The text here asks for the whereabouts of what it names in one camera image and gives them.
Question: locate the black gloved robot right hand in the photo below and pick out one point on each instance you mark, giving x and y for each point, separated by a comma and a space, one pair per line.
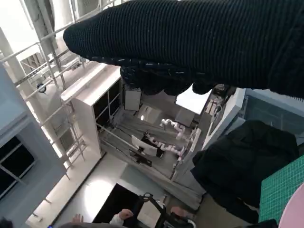
190, 40

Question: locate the pink bowl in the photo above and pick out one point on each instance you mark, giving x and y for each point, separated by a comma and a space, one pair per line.
294, 211

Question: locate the white board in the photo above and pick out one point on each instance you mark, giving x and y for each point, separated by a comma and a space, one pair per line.
132, 101

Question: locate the white air conditioner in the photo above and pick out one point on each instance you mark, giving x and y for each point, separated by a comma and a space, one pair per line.
86, 7

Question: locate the white curved monitor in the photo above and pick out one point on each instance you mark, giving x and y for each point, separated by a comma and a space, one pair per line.
145, 145

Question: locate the white cabinet with dark panes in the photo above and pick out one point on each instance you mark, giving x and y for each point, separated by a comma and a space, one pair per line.
80, 116

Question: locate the person's hand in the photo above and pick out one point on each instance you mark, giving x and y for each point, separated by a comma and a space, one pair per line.
179, 211
124, 215
78, 218

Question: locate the black stand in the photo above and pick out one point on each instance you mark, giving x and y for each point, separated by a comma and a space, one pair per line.
156, 209

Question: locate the green cutting mat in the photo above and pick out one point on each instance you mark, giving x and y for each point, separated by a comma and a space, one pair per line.
280, 187

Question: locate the black flat screen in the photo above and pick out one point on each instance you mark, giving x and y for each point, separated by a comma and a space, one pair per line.
118, 202

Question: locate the white metal pipe frame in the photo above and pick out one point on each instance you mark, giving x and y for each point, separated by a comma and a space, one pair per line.
57, 88

